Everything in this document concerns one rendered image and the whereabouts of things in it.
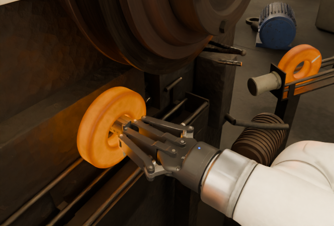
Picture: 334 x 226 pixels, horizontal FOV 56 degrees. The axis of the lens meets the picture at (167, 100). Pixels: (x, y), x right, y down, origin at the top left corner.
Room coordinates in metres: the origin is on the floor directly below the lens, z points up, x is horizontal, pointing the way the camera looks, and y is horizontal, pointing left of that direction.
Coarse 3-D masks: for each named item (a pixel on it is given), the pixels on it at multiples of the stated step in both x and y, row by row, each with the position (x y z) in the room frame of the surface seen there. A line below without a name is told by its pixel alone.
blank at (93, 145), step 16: (112, 96) 0.45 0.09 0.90; (128, 96) 0.46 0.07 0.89; (96, 112) 0.42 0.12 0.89; (112, 112) 0.43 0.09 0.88; (128, 112) 0.46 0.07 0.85; (144, 112) 0.50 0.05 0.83; (80, 128) 0.41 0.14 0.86; (96, 128) 0.40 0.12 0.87; (80, 144) 0.40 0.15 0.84; (96, 144) 0.40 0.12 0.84; (112, 144) 0.44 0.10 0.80; (96, 160) 0.39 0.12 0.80; (112, 160) 0.43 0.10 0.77
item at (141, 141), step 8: (128, 128) 0.42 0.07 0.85; (128, 136) 0.41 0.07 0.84; (136, 136) 0.40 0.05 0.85; (144, 136) 0.40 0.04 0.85; (136, 144) 0.40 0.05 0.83; (144, 144) 0.39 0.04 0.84; (152, 144) 0.38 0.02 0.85; (160, 144) 0.38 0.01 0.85; (152, 152) 0.38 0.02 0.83; (168, 152) 0.36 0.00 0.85; (176, 152) 0.36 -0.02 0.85
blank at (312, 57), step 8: (296, 48) 0.90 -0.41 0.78; (304, 48) 0.90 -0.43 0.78; (312, 48) 0.90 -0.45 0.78; (288, 56) 0.89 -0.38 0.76; (296, 56) 0.88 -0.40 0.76; (304, 56) 0.89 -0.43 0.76; (312, 56) 0.90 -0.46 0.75; (320, 56) 0.92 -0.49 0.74; (280, 64) 0.89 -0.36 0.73; (288, 64) 0.87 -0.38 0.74; (296, 64) 0.88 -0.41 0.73; (304, 64) 0.93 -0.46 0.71; (312, 64) 0.91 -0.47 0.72; (320, 64) 0.92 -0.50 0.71; (288, 72) 0.88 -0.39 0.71; (304, 72) 0.92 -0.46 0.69; (312, 72) 0.91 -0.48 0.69; (288, 80) 0.88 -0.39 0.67; (296, 88) 0.89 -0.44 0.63
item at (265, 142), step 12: (252, 120) 0.88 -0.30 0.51; (264, 120) 0.85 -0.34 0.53; (276, 120) 0.86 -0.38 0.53; (252, 132) 0.79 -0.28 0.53; (264, 132) 0.79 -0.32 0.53; (276, 132) 0.81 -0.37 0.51; (240, 144) 0.75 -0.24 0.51; (252, 144) 0.73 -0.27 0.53; (264, 144) 0.74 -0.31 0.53; (276, 144) 0.78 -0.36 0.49; (252, 156) 0.71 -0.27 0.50; (264, 156) 0.70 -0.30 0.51
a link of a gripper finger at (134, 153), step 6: (120, 138) 0.40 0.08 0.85; (126, 138) 0.40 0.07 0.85; (126, 144) 0.38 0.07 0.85; (132, 144) 0.38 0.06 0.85; (126, 150) 0.38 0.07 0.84; (132, 150) 0.37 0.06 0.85; (138, 150) 0.37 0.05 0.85; (132, 156) 0.37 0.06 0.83; (138, 156) 0.36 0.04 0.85; (144, 156) 0.36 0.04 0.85; (138, 162) 0.36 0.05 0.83; (144, 162) 0.34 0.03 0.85; (150, 162) 0.34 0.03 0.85; (144, 168) 0.35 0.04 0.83; (150, 168) 0.33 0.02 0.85; (150, 180) 0.33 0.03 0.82
